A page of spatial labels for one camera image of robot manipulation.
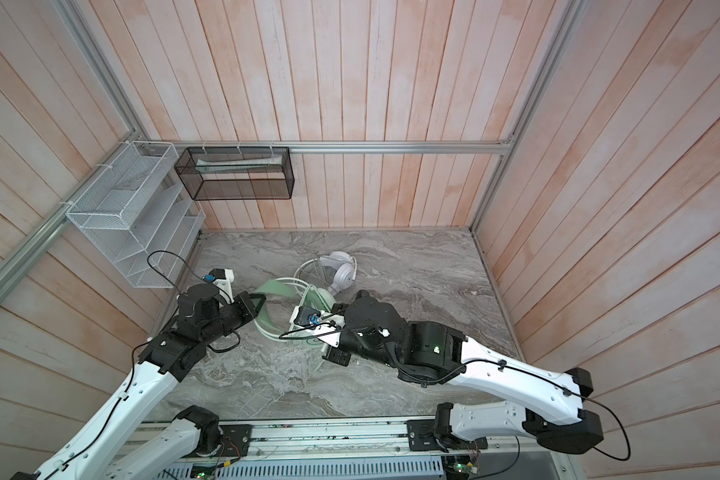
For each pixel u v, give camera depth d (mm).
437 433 658
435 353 402
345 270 962
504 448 732
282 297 1000
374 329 390
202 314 545
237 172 879
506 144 942
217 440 711
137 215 720
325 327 454
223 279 674
